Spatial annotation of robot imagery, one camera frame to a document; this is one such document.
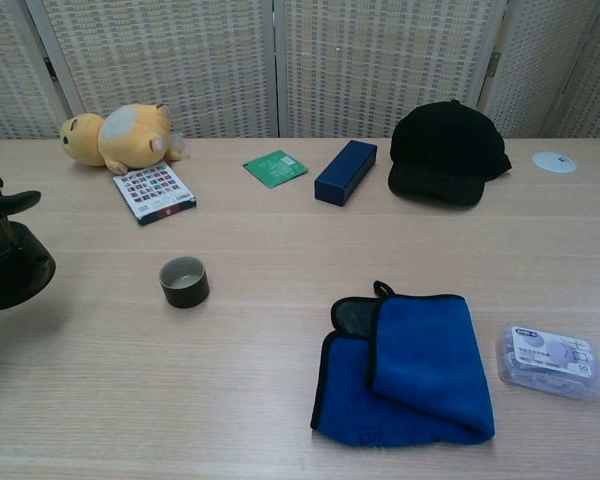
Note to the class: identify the dark blue rectangular box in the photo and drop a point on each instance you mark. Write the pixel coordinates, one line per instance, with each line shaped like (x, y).
(345, 175)

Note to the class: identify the patterned card box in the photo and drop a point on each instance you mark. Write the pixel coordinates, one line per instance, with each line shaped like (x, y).
(152, 192)

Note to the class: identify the brass screen hinge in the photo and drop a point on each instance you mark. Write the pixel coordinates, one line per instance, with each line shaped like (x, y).
(492, 62)
(50, 67)

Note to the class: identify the small black kettle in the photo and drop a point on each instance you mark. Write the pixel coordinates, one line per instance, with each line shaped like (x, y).
(10, 280)

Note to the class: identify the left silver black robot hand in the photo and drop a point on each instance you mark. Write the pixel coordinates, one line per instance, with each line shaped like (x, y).
(10, 202)

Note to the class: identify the blue folded towel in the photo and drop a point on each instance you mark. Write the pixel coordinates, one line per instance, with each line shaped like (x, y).
(420, 360)

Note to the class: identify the clear plastic floss box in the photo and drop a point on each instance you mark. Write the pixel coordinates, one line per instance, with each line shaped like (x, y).
(550, 360)

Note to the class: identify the yellow plush toy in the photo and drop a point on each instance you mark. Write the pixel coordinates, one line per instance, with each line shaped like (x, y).
(125, 137)

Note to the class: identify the black baseball cap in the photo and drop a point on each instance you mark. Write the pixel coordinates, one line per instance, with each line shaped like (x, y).
(445, 155)

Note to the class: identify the green foil packet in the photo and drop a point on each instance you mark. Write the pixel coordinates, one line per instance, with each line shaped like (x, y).
(275, 168)

